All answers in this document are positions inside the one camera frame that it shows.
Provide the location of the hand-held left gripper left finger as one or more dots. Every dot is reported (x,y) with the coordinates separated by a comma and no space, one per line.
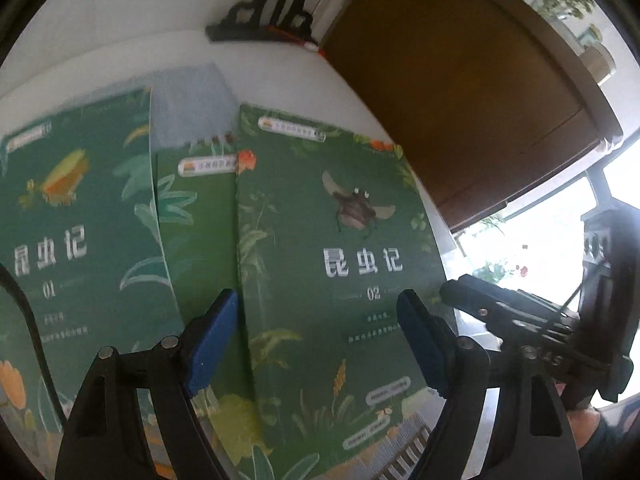
(215,340)

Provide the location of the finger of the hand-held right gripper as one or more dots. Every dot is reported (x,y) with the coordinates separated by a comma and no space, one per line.
(475,290)
(525,332)

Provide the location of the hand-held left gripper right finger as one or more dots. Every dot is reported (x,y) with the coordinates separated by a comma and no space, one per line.
(420,340)

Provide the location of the green insect book with cabbage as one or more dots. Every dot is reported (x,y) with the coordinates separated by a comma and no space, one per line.
(200,240)

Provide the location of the dark green beetle book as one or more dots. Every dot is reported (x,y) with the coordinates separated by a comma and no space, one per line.
(325,240)

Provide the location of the green grasshopper book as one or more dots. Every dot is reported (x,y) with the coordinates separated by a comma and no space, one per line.
(85,200)

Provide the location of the person's right forearm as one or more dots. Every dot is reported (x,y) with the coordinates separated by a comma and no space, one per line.
(610,430)

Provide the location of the red flowering potted plant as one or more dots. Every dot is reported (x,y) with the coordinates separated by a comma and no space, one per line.
(495,270)

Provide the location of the green potted plant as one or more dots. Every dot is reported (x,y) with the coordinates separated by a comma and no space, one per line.
(492,225)

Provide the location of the brown wooden sideboard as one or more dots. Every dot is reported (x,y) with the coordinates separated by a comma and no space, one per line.
(450,85)

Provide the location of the tall beige jar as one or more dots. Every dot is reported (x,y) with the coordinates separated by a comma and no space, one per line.
(597,65)

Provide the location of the round embroidered fan on stand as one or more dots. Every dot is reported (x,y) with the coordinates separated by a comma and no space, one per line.
(260,15)

